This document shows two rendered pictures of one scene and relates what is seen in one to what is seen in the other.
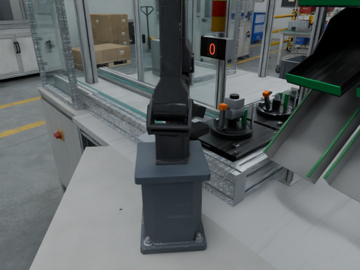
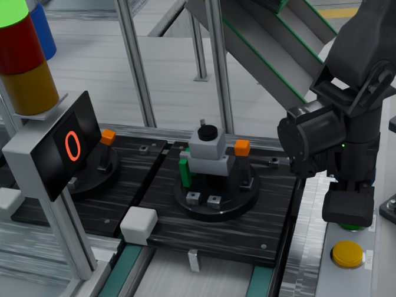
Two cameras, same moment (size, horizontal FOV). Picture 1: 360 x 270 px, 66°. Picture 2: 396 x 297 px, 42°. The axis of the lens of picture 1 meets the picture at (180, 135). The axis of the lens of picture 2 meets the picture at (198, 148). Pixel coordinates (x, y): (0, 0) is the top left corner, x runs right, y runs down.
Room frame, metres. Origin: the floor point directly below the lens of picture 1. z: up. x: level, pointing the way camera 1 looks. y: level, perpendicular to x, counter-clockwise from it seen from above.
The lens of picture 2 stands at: (1.12, 0.38, 1.54)
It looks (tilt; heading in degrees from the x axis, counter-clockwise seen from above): 38 degrees down; 245
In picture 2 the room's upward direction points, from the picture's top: 10 degrees counter-clockwise
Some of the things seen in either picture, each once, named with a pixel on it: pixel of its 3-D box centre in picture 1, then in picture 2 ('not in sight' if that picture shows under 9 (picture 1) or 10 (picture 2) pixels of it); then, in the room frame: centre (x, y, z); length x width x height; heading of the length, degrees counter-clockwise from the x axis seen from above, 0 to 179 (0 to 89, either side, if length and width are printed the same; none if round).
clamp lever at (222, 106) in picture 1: (223, 115); (238, 162); (0.81, -0.14, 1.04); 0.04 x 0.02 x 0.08; 130
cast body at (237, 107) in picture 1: (235, 104); (204, 147); (0.84, -0.18, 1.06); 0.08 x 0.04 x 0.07; 130
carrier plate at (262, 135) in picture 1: (231, 133); (217, 195); (0.84, -0.17, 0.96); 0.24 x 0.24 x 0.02; 40
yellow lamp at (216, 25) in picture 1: (218, 23); (29, 83); (1.06, -0.14, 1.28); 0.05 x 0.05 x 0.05
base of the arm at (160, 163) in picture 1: (171, 144); not in sight; (0.51, 0.02, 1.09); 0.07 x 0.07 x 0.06; 5
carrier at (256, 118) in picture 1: (276, 102); (75, 155); (1.00, -0.36, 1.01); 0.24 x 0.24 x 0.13; 40
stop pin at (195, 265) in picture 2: not in sight; (194, 260); (0.93, -0.09, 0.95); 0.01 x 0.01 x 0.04; 40
